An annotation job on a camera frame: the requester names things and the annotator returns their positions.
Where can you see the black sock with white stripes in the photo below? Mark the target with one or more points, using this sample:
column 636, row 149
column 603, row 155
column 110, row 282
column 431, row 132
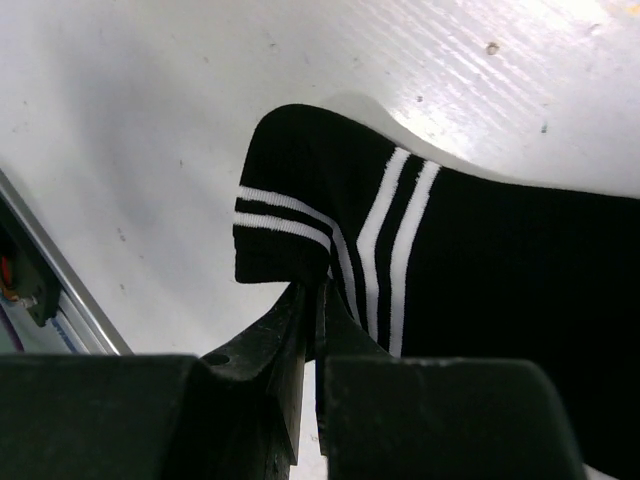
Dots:
column 433, row 262

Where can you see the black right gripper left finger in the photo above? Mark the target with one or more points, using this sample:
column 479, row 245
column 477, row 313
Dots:
column 231, row 414

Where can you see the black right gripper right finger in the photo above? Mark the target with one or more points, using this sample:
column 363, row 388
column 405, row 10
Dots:
column 382, row 417

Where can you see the aluminium frame rail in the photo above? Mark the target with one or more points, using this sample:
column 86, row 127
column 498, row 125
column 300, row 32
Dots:
column 45, row 307

